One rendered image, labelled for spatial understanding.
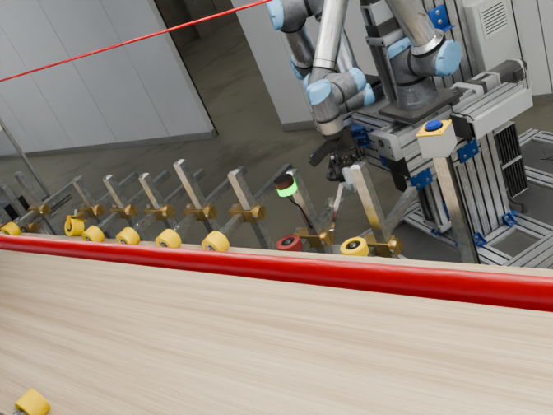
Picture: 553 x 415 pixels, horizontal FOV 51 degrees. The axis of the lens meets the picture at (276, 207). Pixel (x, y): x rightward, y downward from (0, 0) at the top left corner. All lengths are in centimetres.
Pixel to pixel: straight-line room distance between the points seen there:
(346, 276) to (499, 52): 238
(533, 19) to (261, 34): 218
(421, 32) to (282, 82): 334
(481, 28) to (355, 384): 157
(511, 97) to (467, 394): 127
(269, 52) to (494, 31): 294
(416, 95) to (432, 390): 116
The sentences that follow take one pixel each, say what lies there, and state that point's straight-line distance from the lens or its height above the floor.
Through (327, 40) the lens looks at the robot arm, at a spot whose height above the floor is 141.
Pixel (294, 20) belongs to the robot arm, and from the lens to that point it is 217.
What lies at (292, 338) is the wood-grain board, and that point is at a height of 90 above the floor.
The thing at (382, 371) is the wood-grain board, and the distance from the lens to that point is 133.
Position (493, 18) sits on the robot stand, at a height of 115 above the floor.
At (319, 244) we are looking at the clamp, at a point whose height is 84.
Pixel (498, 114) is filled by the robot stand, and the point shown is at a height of 92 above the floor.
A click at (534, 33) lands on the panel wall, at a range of 420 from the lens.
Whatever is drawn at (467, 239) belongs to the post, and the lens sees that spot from 166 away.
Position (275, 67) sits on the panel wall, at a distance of 517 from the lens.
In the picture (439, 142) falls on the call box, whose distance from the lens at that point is 149.
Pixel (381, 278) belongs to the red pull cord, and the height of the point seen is 175.
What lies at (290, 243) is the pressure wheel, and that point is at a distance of 187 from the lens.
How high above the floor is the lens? 184
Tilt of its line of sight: 26 degrees down
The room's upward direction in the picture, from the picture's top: 24 degrees counter-clockwise
